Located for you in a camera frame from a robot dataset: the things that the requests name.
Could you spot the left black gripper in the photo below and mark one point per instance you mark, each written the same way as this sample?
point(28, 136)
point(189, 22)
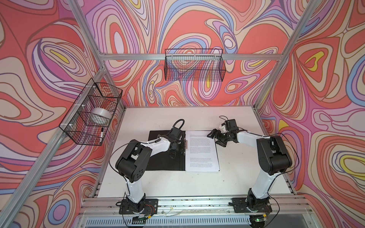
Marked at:
point(183, 144)

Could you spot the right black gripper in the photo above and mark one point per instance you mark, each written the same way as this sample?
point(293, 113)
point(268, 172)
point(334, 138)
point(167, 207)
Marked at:
point(213, 132)

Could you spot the orange and black folder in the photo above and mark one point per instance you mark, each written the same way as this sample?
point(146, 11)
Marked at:
point(163, 162)

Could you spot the printed paper sheet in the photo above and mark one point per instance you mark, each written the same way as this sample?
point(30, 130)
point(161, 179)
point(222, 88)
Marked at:
point(201, 153)

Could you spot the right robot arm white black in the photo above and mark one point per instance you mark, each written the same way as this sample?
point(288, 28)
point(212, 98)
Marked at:
point(273, 157)

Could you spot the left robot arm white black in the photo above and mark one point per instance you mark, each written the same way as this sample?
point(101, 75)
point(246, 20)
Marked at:
point(133, 162)

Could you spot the black marker in basket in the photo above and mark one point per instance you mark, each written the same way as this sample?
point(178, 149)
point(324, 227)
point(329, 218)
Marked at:
point(101, 134)

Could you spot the white tape roll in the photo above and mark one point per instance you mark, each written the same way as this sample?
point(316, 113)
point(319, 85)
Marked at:
point(100, 116)

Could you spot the green circuit board left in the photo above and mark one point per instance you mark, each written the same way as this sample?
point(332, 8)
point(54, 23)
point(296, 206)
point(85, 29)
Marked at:
point(140, 219)

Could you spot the green circuit board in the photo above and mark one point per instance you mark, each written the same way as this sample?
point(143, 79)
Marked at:
point(258, 218)
point(140, 219)

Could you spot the green circuit board right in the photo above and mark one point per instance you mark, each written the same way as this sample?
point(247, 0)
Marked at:
point(258, 218)

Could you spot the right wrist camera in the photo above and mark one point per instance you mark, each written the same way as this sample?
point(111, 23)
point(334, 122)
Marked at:
point(223, 128)

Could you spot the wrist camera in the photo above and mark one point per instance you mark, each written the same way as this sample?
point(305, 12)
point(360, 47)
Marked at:
point(176, 133)
point(223, 128)

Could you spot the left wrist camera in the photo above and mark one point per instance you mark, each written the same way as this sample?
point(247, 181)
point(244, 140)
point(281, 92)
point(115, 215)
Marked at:
point(176, 133)

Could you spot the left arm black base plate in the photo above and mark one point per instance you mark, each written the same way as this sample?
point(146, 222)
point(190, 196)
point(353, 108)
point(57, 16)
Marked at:
point(145, 206)

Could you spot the black wire basket at back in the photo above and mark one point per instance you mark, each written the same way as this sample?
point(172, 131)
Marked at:
point(194, 64)

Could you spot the black wire basket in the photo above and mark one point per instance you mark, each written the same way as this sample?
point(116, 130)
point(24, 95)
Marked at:
point(77, 125)
point(194, 64)

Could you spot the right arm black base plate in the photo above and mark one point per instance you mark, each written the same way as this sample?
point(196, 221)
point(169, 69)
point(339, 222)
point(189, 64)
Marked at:
point(251, 205)

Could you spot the black wire basket on left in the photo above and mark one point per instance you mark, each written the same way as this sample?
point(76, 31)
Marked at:
point(77, 125)

